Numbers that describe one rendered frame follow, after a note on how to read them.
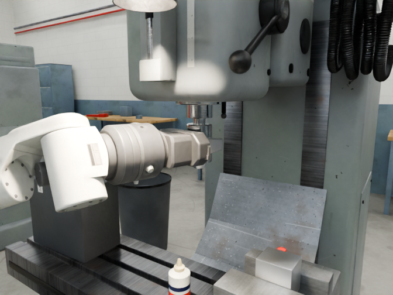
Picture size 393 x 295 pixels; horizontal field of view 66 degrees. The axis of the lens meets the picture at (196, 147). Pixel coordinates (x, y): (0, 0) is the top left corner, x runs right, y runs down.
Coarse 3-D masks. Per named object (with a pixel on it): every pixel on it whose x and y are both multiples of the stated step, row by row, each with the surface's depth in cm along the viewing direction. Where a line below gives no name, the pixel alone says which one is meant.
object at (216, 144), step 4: (212, 140) 54; (216, 140) 54; (220, 140) 55; (212, 144) 54; (216, 144) 55; (220, 144) 55; (212, 148) 54; (216, 148) 55; (220, 148) 55; (212, 152) 54
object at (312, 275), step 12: (252, 252) 58; (252, 264) 57; (312, 264) 61; (312, 276) 50; (324, 276) 50; (336, 276) 57; (300, 288) 52; (312, 288) 51; (324, 288) 49; (336, 288) 56
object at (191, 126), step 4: (188, 124) 54; (192, 124) 54; (196, 124) 54; (200, 124) 54; (204, 124) 54; (208, 124) 54; (188, 128) 54; (192, 128) 54; (196, 128) 53; (200, 128) 53; (204, 128) 53; (208, 128) 54
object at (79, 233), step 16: (48, 192) 78; (112, 192) 80; (32, 208) 83; (48, 208) 79; (96, 208) 76; (112, 208) 80; (32, 224) 84; (48, 224) 80; (64, 224) 76; (80, 224) 73; (96, 224) 76; (112, 224) 81; (48, 240) 81; (64, 240) 77; (80, 240) 74; (96, 240) 77; (112, 240) 81; (80, 256) 74; (96, 256) 77
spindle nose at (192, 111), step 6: (186, 108) 55; (192, 108) 53; (198, 108) 53; (204, 108) 53; (210, 108) 54; (186, 114) 55; (192, 114) 53; (198, 114) 53; (204, 114) 53; (210, 114) 54
